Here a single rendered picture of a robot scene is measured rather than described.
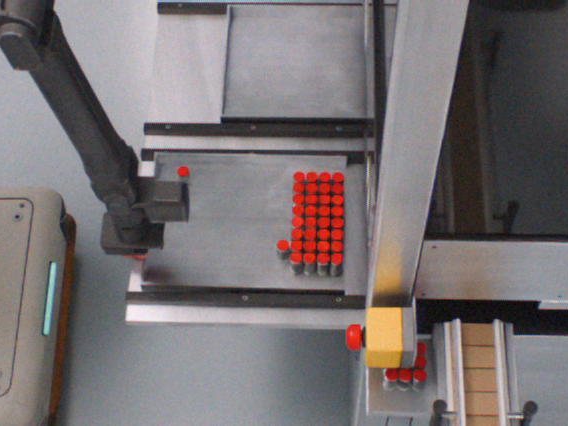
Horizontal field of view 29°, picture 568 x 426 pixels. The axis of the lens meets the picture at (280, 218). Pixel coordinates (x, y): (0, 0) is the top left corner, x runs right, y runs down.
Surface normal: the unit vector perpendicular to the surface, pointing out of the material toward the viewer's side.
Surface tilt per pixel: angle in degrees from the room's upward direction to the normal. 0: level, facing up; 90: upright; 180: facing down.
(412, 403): 0
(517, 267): 90
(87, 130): 88
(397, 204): 90
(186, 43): 0
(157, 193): 5
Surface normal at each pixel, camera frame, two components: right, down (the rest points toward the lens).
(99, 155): 0.01, 0.81
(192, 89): -0.02, -0.49
